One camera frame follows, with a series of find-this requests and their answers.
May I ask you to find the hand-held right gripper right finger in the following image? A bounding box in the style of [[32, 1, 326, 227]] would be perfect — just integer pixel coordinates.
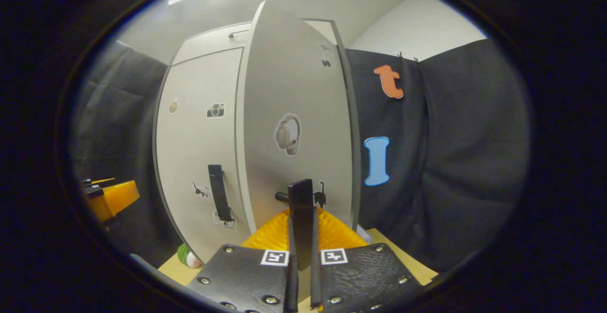
[[310, 207, 424, 313]]

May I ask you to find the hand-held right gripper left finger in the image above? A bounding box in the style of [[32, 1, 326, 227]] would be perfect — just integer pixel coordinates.
[[186, 210, 300, 313]]

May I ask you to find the black door handle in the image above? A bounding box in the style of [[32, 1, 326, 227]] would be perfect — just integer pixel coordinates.
[[275, 179, 315, 271], [208, 164, 234, 223]]

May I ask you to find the white double-door shoe cabinet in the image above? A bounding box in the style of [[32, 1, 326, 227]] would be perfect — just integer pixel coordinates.
[[152, 18, 362, 264]]

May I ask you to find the cabinet door with headphone sticker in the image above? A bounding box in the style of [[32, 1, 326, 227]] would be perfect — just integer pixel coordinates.
[[235, 0, 355, 235]]

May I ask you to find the green striped toy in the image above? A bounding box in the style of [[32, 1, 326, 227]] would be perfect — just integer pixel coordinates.
[[177, 243, 203, 269]]

